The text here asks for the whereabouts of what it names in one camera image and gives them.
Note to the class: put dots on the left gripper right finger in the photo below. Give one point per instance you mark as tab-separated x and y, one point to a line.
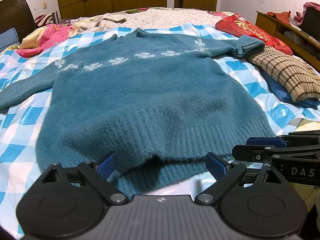
227	175

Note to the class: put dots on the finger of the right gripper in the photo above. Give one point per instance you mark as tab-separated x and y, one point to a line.
251	153
258	141

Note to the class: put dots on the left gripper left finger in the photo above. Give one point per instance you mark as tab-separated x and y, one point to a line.
97	173

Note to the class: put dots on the teal knit sweater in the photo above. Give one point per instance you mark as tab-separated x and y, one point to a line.
160	101

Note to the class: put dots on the blue folded knit garment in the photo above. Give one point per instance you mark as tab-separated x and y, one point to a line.
283	95

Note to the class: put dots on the beige brown striped folded sweater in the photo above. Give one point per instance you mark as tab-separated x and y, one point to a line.
298	77

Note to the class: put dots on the wooden tv cabinet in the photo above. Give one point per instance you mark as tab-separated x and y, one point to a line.
302	44

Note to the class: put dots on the black television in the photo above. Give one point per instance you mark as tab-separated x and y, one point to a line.
310	25

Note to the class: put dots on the red plastic shopping bag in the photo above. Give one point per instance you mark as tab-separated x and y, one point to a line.
237	26

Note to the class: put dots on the pink cloth over television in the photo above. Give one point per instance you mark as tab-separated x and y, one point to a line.
308	6

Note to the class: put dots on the orange cloth on cabinet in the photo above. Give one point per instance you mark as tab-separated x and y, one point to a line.
283	17

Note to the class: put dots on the pink yellow floral quilt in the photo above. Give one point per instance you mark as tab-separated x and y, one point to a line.
43	38

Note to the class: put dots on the floral white bed sheet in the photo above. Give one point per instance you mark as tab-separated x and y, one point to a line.
162	18

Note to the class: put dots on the metal thermos bottle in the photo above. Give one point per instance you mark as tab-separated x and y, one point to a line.
55	17

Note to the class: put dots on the blue pillow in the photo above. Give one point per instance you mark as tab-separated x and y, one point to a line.
8	38

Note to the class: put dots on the red white striped cloth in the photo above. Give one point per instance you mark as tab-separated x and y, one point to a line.
44	19

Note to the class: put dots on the dark wooden headboard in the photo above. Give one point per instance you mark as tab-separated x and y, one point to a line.
17	14

